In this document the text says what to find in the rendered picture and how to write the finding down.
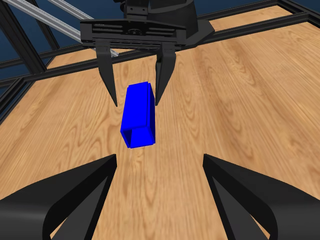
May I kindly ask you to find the blue hollow socket block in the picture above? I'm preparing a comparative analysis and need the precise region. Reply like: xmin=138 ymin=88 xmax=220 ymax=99
xmin=120 ymin=81 xmax=156 ymax=150

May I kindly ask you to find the black table frame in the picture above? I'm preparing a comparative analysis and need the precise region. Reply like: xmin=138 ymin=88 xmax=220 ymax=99
xmin=0 ymin=0 xmax=320 ymax=121

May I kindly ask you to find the silver aluminium rail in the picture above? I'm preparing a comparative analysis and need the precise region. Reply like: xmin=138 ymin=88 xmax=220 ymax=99
xmin=1 ymin=0 xmax=122 ymax=58
xmin=46 ymin=0 xmax=95 ymax=21

